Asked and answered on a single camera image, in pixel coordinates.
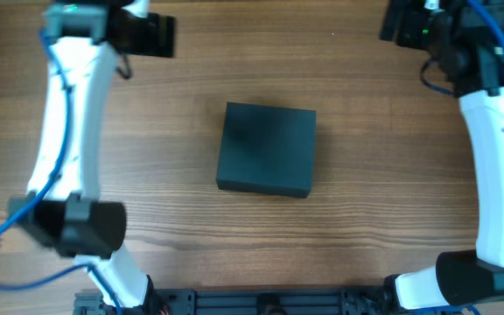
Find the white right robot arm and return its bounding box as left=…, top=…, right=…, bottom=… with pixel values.
left=379, top=0, right=504, bottom=314

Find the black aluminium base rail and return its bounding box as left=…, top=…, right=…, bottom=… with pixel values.
left=122, top=286, right=399, bottom=315

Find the dark green box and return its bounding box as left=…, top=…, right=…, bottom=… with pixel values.
left=216, top=102, right=317, bottom=198

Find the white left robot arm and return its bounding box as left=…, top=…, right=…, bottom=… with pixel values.
left=8, top=1, right=177, bottom=314

